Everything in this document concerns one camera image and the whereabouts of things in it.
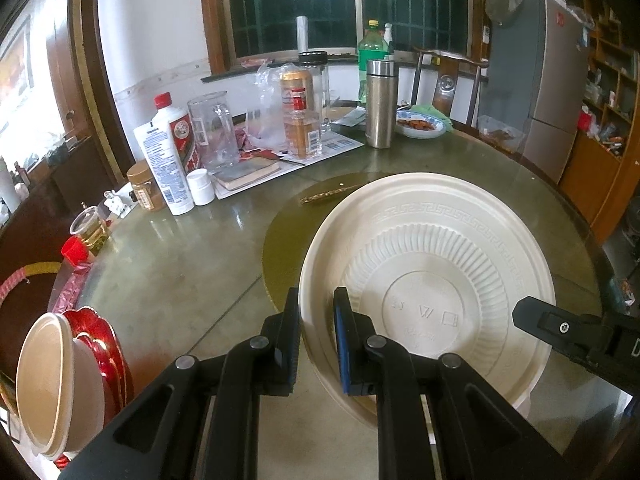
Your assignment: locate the worn book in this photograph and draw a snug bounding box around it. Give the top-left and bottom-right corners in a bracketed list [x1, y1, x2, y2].
[215, 157, 282, 192]

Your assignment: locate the clear plastic cup with tea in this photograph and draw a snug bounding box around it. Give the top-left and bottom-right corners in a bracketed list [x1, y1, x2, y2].
[70, 207, 111, 256]

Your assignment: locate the framed wall picture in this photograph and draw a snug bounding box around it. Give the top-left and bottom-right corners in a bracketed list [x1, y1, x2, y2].
[0, 15, 34, 112]

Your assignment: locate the cream plastic bowl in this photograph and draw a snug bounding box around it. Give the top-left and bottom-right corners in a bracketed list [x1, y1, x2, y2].
[15, 312, 107, 461]
[298, 172, 557, 431]

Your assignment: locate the wooden framed window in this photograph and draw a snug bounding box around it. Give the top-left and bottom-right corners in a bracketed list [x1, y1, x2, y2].
[199, 0, 493, 76]

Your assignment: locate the white red liquor bottle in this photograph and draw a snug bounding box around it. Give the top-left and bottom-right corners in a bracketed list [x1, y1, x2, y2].
[151, 93, 202, 176]

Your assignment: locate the clear plastic bag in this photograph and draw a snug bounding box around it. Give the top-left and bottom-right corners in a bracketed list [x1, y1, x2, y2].
[245, 62, 291, 146]

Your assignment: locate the olive cloth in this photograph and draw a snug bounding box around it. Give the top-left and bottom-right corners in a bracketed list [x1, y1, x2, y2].
[485, 0, 526, 26]

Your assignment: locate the clear glass pitcher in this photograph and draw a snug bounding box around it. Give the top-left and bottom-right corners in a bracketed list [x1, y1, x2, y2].
[187, 91, 237, 171]

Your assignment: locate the gold canister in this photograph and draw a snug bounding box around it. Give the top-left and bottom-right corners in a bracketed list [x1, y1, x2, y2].
[280, 69, 314, 111]

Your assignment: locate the small white pill bottle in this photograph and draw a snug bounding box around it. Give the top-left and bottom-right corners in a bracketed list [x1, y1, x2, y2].
[186, 168, 216, 206]

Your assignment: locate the white squeeze tube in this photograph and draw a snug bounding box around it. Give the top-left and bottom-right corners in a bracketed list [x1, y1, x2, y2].
[133, 121, 196, 217]

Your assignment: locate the steel thermos flask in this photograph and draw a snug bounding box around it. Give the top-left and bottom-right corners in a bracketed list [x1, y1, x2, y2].
[365, 59, 398, 150]

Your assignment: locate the green cloth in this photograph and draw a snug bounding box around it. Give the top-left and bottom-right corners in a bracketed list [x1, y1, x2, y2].
[410, 103, 452, 122]

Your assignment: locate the clear plastic food box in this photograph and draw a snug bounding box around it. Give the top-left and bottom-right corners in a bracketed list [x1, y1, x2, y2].
[476, 115, 526, 154]

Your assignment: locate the red plate with gold lettering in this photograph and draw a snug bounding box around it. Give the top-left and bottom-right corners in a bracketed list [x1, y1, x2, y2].
[55, 320, 135, 468]

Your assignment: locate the pink yellow blue hula hoop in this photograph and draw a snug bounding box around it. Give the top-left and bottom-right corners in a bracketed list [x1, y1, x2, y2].
[0, 260, 64, 441]

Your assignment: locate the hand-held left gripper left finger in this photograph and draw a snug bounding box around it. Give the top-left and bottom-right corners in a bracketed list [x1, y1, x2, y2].
[60, 287, 303, 480]

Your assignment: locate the blue white dish with food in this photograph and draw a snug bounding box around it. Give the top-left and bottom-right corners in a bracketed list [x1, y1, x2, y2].
[395, 110, 447, 140]

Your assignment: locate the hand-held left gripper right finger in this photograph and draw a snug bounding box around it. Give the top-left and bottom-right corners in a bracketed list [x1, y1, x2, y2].
[332, 286, 571, 480]

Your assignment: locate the small clear glass bottle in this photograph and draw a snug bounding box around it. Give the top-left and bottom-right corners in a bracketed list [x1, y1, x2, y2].
[102, 190, 132, 219]

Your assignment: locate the green soda bottle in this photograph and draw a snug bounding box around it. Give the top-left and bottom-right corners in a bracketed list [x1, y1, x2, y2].
[358, 20, 394, 104]

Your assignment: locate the amber liquor bottle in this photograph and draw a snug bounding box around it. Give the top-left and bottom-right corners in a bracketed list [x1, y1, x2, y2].
[284, 89, 321, 160]

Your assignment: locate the amber jar with brown lid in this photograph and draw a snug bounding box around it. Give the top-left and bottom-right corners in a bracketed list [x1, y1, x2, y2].
[126, 161, 166, 212]

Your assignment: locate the wooden chair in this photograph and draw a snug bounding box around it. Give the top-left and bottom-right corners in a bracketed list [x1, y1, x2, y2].
[411, 47, 489, 129]

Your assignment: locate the white printed paper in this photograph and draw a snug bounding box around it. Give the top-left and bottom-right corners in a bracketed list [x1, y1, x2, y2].
[280, 130, 365, 166]

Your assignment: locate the wooden sideboard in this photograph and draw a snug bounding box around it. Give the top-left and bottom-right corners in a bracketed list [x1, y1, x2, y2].
[0, 130, 116, 261]

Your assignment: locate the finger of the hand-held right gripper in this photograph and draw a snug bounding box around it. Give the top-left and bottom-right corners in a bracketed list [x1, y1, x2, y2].
[512, 297, 601, 361]

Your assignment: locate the wooden shelf unit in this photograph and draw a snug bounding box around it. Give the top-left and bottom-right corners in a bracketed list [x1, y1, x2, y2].
[542, 0, 640, 241]

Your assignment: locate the grey refrigerator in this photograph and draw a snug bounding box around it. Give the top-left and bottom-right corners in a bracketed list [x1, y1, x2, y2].
[477, 0, 596, 186]

